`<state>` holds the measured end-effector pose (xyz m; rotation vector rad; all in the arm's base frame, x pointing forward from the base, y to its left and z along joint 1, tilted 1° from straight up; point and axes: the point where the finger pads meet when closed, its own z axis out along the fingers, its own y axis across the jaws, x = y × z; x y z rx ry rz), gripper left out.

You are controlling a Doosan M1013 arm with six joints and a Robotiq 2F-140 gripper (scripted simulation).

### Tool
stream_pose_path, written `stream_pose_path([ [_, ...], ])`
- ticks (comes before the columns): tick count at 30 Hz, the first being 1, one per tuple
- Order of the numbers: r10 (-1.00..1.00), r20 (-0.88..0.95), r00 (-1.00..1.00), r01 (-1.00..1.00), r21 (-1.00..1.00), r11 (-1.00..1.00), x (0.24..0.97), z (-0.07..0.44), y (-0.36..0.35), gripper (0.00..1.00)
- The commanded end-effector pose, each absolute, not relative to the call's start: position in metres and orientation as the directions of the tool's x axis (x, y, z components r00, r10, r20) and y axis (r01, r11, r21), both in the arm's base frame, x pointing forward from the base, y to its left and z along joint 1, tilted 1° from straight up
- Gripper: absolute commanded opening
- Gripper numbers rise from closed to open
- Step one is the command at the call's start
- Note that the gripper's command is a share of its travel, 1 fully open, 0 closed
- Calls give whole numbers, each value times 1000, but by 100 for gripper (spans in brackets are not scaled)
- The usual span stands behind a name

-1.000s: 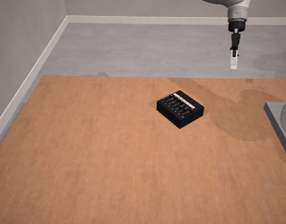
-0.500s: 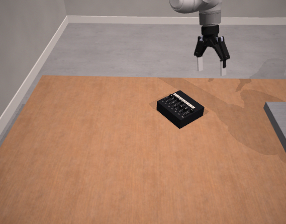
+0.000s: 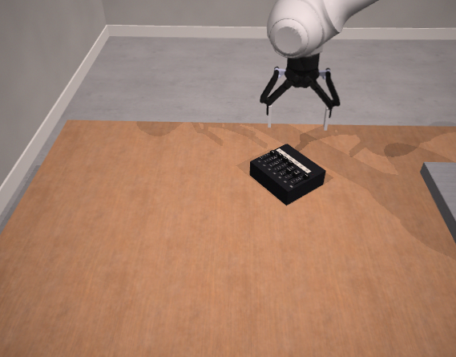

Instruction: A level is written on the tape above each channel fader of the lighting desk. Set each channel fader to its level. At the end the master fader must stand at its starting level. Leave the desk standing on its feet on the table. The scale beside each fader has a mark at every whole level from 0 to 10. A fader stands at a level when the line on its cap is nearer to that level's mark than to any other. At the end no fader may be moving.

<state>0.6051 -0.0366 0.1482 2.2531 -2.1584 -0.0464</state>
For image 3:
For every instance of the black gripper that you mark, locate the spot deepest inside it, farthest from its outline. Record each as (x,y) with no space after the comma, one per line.
(301,79)

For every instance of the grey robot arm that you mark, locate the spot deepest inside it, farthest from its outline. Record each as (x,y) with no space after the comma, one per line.
(298,28)

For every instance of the black lighting desk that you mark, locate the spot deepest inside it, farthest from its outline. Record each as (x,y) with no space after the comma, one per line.
(302,175)

